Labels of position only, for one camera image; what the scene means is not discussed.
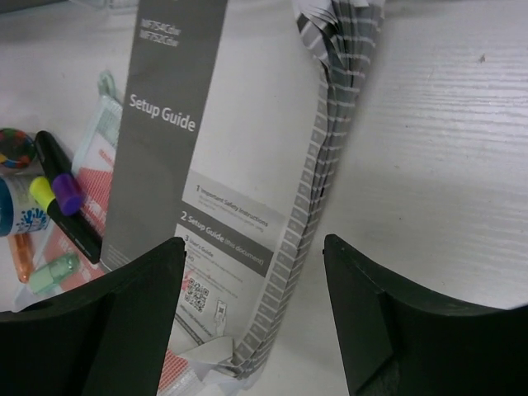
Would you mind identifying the grey setup guide booklet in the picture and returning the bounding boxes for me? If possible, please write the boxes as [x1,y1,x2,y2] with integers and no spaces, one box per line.
[101,1,384,379]

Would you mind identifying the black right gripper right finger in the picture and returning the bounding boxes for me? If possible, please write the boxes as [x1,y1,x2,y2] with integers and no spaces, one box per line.
[323,234,527,395]

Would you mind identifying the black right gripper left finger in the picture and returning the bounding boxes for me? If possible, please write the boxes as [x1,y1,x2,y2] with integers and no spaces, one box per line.
[1,237,186,395]

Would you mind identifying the black purple highlighter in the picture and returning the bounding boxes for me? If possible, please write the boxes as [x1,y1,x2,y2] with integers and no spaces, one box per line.
[51,173,84,216]

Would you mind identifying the mint green highlighter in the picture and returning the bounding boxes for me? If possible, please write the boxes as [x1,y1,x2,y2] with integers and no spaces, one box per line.
[28,252,80,295]

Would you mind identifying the black yellow highlighter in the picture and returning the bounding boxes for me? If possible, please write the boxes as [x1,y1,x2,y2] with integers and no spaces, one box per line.
[29,130,103,265]

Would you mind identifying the clear zip pouch red card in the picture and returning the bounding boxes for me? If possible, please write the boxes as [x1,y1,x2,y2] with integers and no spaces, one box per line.
[12,70,195,396]

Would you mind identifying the orange highlighter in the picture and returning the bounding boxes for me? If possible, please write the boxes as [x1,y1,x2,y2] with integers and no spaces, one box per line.
[7,233,33,284]

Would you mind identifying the pink multicolour pen bundle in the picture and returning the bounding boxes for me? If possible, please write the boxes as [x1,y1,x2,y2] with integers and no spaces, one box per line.
[1,128,36,169]

